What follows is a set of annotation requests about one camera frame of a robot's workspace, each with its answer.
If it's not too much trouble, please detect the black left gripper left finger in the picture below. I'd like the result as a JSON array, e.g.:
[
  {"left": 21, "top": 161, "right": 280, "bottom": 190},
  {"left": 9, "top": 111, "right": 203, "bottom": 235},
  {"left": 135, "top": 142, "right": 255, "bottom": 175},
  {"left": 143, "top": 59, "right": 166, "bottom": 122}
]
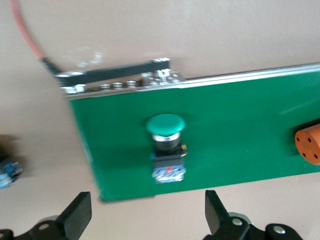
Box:
[{"left": 14, "top": 191, "right": 93, "bottom": 240}]

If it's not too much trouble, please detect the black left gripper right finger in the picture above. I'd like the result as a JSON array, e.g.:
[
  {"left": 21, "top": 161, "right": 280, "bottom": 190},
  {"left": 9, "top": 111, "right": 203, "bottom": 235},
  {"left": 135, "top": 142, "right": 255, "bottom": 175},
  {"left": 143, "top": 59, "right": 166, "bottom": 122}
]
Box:
[{"left": 203, "top": 189, "right": 251, "bottom": 240}]

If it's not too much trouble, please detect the yellow mushroom push button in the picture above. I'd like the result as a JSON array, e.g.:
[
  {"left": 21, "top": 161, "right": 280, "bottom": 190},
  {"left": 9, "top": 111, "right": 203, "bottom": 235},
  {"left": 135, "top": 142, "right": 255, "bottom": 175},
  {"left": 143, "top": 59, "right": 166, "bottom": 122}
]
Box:
[{"left": 0, "top": 134, "right": 25, "bottom": 189}]

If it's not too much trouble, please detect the green button with red tab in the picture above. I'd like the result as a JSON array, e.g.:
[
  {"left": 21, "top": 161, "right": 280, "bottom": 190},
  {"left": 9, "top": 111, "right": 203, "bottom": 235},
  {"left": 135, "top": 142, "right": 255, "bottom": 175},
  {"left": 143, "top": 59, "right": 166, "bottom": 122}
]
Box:
[{"left": 145, "top": 114, "right": 188, "bottom": 185}]

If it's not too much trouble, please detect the orange 4680 cylinder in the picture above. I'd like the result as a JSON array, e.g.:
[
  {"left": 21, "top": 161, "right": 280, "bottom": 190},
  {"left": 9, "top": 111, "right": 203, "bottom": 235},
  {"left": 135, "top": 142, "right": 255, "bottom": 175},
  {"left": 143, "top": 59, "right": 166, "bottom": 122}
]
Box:
[{"left": 294, "top": 124, "right": 320, "bottom": 166}]

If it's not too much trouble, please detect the green conveyor belt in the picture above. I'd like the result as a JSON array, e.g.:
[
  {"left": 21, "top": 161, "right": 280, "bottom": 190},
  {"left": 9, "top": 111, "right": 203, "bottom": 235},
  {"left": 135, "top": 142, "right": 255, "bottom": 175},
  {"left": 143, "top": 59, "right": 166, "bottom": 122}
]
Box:
[{"left": 53, "top": 56, "right": 320, "bottom": 204}]

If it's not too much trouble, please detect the red black conveyor cable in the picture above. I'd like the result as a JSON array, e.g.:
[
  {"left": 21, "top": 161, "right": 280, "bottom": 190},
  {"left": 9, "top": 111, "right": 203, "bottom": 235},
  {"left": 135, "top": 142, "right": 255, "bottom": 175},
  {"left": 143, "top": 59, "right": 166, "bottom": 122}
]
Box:
[{"left": 6, "top": 0, "right": 61, "bottom": 76}]

